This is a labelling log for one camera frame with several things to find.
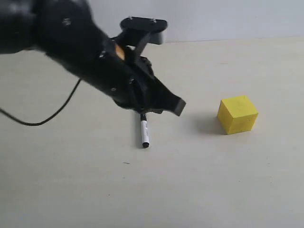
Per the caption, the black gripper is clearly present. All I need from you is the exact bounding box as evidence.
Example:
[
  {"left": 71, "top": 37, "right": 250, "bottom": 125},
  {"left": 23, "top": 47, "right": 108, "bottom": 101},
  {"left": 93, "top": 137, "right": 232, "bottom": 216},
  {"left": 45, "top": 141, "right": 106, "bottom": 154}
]
[{"left": 45, "top": 39, "right": 186, "bottom": 116}]

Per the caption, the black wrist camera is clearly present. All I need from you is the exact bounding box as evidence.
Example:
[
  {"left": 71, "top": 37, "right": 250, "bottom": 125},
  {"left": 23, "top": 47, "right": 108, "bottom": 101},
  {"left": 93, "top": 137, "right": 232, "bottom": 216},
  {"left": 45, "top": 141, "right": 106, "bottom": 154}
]
[{"left": 112, "top": 17, "right": 168, "bottom": 61}]

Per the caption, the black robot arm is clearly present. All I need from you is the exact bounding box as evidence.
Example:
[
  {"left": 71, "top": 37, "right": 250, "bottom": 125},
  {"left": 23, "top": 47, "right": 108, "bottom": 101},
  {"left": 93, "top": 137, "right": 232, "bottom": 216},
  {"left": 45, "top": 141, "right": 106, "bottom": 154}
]
[{"left": 0, "top": 0, "right": 186, "bottom": 115}]

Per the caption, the black and white marker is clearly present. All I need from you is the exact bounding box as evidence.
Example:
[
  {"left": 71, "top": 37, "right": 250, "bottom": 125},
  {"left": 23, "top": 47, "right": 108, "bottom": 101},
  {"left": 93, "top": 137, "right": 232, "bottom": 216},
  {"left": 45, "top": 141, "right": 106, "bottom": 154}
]
[{"left": 140, "top": 114, "right": 150, "bottom": 148}]

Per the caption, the yellow foam cube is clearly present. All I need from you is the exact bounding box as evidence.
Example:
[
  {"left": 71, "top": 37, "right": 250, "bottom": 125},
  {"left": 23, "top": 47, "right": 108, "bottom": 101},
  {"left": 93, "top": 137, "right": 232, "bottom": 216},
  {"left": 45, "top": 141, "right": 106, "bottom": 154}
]
[{"left": 217, "top": 95, "right": 258, "bottom": 135}]

